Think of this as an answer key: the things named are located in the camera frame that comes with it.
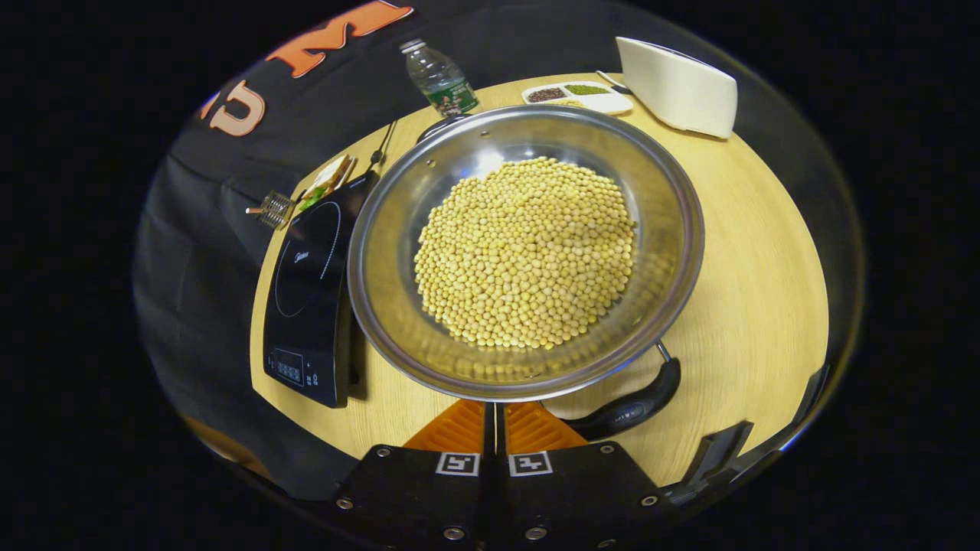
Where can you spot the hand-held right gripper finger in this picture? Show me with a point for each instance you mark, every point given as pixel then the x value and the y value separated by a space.
pixel 502 467
pixel 488 467

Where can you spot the black induction cooktop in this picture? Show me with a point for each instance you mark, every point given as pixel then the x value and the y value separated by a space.
pixel 310 306

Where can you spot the pile of soybeans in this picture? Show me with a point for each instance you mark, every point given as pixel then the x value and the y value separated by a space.
pixel 528 252

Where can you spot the sandwich with lettuce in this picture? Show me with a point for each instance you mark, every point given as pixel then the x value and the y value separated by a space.
pixel 325 184

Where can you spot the black backdrop cloth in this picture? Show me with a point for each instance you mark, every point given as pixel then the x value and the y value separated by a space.
pixel 207 291

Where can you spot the white divided bean dish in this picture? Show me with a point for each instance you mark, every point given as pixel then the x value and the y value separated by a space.
pixel 605 101

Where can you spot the clear plastic water bottle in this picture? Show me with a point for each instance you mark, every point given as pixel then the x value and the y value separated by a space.
pixel 444 80

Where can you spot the silver utensil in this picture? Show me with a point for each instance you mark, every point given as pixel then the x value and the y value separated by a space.
pixel 612 81

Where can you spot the white toaster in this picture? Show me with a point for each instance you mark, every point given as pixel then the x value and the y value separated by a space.
pixel 677 92

